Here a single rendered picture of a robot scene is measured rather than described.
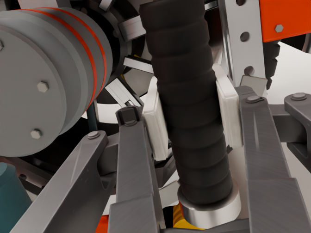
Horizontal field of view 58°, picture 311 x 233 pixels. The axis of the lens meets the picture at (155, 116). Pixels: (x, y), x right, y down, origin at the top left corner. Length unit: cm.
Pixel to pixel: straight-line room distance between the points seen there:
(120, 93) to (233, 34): 23
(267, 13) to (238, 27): 4
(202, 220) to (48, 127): 16
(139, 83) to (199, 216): 50
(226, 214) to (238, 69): 23
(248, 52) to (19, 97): 27
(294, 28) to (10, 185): 41
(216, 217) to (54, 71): 17
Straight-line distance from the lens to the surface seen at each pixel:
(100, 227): 53
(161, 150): 15
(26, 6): 42
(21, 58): 26
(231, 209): 20
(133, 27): 48
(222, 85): 16
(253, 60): 39
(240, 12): 38
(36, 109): 27
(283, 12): 39
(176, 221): 53
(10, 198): 42
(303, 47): 61
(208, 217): 20
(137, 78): 66
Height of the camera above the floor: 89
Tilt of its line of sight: 22 degrees down
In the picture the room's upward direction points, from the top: 14 degrees counter-clockwise
